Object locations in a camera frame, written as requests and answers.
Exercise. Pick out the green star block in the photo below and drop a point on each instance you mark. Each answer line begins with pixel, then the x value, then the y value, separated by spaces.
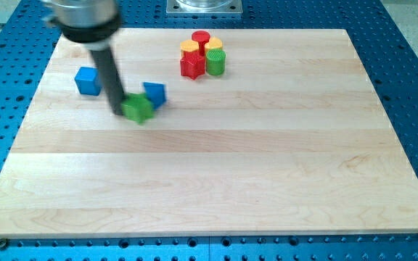
pixel 137 107

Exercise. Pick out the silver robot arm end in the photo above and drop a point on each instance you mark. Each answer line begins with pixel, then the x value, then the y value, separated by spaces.
pixel 88 22

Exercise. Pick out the wooden board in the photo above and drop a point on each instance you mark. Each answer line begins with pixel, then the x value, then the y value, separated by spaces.
pixel 291 139

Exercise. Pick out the red star block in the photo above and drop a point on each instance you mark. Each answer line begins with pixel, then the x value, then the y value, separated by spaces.
pixel 192 65

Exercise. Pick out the blue triangular block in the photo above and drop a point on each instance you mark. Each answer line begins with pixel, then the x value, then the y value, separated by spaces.
pixel 156 93

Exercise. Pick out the green cylinder block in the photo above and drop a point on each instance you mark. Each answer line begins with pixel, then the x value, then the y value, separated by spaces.
pixel 215 62

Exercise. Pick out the left yellow hexagon block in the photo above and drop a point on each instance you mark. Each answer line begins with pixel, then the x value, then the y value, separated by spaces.
pixel 188 46

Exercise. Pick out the yellow hexagon block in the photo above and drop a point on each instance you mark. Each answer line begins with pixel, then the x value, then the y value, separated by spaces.
pixel 188 46
pixel 214 43

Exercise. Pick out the right yellow hexagon block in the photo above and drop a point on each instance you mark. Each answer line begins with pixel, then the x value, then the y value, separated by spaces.
pixel 214 43

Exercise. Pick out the red cylinder block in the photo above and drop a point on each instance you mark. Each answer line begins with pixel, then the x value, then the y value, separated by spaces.
pixel 201 37

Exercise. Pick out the black pusher rod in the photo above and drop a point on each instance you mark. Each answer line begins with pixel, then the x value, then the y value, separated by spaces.
pixel 109 77

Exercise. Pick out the blue cube block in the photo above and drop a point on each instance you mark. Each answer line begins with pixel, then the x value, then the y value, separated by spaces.
pixel 87 81

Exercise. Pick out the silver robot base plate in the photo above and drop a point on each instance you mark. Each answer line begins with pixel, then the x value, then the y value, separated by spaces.
pixel 182 7

